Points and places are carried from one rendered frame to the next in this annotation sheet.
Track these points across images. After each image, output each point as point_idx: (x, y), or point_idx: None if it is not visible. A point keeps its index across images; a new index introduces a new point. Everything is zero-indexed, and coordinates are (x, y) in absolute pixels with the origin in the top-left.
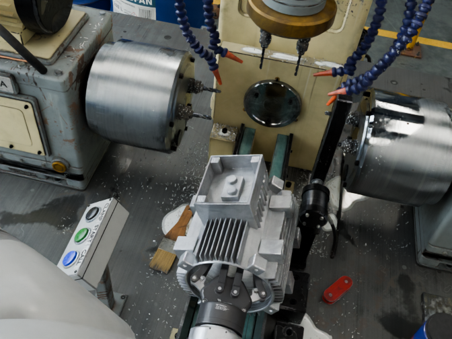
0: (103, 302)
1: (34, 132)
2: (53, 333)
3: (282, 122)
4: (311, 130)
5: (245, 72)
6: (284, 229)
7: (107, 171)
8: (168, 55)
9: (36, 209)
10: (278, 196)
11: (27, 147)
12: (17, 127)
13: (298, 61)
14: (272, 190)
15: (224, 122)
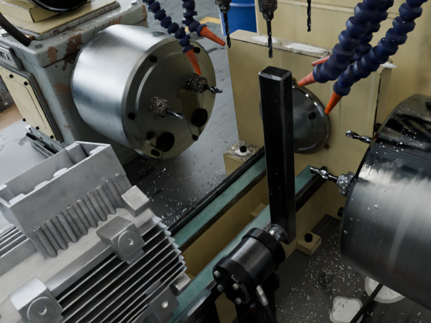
0: None
1: (42, 113)
2: None
3: (308, 147)
4: (349, 166)
5: (257, 70)
6: (101, 275)
7: (127, 174)
8: (152, 36)
9: None
10: (119, 219)
11: (45, 131)
12: (31, 107)
13: (269, 32)
14: (127, 208)
15: (249, 140)
